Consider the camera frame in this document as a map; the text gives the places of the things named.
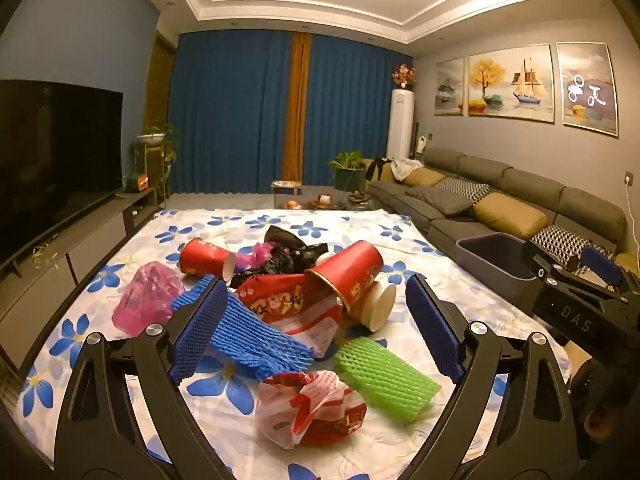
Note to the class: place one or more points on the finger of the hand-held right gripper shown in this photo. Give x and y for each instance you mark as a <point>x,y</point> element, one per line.
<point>550,260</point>
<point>600,262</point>

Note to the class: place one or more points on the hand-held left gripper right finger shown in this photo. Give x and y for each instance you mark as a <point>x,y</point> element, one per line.
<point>432,325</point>

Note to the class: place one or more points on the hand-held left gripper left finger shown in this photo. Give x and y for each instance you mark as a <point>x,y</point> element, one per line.
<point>200,320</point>

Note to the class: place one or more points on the grey plastic bin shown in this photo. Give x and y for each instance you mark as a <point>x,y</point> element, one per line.
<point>495,255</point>

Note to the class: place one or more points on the cream paper cup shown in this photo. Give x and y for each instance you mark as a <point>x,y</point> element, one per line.
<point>380,307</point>

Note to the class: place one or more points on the pink plastic bag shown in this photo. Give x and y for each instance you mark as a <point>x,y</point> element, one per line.
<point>145,300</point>

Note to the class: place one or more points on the small red paper cup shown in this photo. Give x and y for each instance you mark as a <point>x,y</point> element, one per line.
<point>205,260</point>

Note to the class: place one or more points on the blue foam net sleeve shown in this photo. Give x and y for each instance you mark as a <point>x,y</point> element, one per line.
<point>260,335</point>

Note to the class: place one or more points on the green foam net sleeve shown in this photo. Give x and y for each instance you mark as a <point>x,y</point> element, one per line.
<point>385,375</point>

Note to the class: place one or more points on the large red white plastic bag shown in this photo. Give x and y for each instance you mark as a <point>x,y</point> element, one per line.
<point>280,305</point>

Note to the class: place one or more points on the small magenta plastic bag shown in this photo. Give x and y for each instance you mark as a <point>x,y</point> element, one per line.
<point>252,255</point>

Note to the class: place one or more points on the large red paper cup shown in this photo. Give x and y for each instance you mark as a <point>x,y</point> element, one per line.
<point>355,270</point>

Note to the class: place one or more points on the black plastic bag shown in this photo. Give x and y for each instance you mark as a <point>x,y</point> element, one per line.
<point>285,247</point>

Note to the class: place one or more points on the person's right hand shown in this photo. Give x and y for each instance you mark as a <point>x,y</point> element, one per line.
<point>600,420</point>

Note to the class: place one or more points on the black white patterned cushion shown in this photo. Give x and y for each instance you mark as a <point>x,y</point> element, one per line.
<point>560,240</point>
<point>465,187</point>

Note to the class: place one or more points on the yellow end cushion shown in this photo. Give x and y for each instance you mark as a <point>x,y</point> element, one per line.
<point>627,262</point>

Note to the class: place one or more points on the large yellow cushion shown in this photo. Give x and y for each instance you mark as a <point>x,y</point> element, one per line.
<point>510,215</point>

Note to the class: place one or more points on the grey sofa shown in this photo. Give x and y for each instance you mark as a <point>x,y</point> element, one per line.
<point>475,165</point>

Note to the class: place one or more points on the grey coffee table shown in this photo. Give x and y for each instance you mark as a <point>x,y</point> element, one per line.
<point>225,201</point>

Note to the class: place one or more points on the grey cushion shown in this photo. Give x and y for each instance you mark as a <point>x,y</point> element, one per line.
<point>442,199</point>

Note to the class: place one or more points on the blue floral bed sheet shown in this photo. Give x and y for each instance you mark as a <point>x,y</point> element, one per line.
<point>350,230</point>

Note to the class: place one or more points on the grey television cabinet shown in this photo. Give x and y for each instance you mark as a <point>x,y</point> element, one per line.
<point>75,255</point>

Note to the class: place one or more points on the brown tea tray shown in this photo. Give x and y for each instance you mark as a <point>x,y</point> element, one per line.
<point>357,198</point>

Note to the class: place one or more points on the orange round ornament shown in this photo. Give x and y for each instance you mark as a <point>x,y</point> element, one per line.
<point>292,204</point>

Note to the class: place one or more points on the small yellow cushion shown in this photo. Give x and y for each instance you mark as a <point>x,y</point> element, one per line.
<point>424,176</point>

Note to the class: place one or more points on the orange radio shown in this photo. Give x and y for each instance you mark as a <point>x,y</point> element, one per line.
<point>136,181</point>

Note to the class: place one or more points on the flat printed box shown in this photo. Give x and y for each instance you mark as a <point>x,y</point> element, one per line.
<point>286,187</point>

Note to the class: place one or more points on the white cloth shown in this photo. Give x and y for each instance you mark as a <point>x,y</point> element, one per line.
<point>407,167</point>

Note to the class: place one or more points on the pink figurine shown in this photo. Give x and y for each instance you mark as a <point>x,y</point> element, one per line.
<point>324,201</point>

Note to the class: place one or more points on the black garment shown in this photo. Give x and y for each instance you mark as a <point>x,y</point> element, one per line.
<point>377,167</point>

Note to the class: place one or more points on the purple abstract painting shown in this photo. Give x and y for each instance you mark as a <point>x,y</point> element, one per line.
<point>587,90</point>

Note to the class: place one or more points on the white bottle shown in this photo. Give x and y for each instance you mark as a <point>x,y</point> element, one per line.
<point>420,143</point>

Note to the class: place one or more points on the potted plant dark pot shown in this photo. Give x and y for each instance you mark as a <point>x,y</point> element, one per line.
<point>347,165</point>

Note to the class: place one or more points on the wide sailing ship painting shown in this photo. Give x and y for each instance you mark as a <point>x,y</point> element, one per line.
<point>510,82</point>

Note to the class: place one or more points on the small landscape painting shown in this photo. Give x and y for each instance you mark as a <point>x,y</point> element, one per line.
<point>449,87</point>

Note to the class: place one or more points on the white standing air conditioner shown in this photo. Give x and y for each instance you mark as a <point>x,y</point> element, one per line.
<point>400,125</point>

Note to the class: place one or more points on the black television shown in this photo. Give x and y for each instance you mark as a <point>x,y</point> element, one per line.
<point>50,170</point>

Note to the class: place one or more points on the blue curtain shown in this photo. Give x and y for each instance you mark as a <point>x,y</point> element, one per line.
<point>230,110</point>
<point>350,110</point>

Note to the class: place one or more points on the orange curtain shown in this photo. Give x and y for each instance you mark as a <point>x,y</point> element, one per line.
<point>297,110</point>

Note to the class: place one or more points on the red flower decoration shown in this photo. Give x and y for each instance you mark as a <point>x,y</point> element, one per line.
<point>402,75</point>

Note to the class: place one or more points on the wall socket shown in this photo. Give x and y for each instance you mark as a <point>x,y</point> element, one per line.
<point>629,176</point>

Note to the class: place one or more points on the brown wooden wall panel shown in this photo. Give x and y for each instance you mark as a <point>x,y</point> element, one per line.
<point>162,75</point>

